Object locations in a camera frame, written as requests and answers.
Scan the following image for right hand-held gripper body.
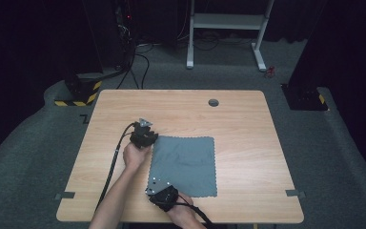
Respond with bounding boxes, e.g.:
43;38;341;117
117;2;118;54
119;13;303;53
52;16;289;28
144;177;181;213

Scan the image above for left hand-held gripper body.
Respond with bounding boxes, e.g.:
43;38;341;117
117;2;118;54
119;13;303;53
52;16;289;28
129;117;157;150

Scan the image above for grey cloth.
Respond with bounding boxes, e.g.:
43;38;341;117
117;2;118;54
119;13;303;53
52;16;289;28
146;135;219;198

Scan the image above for person's left hand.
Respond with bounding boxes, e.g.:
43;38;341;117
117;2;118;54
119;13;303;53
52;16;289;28
122;142;153;172

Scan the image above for person's right hand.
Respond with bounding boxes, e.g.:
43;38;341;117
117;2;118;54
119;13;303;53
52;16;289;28
167;192;198;229

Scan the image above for black yellow striped stand base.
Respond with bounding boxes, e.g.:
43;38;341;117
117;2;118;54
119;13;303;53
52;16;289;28
53;73;104;108

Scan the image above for grey tape piece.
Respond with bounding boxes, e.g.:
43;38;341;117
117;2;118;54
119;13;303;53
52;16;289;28
284;189;307;198
54;191;76;201

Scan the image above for dark equipment rack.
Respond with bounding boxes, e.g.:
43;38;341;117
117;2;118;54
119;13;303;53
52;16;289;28
112;0;138;70

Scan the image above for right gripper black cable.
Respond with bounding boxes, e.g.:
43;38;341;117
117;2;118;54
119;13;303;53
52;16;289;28
171;197;219;229

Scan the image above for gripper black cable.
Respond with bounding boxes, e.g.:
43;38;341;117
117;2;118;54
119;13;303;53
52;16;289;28
94;121;139;212
171;197;219;229

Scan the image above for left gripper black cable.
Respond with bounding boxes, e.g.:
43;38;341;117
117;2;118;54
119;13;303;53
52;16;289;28
94;121;139;212

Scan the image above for black floor cables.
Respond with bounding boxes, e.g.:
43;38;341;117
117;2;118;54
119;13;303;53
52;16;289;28
115;42;155;91

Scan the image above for white metal stand frame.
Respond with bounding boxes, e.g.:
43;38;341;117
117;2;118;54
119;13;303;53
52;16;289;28
185;0;275;73

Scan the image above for black stand base plate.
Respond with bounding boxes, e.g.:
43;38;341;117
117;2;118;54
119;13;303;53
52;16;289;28
280;83;330;112

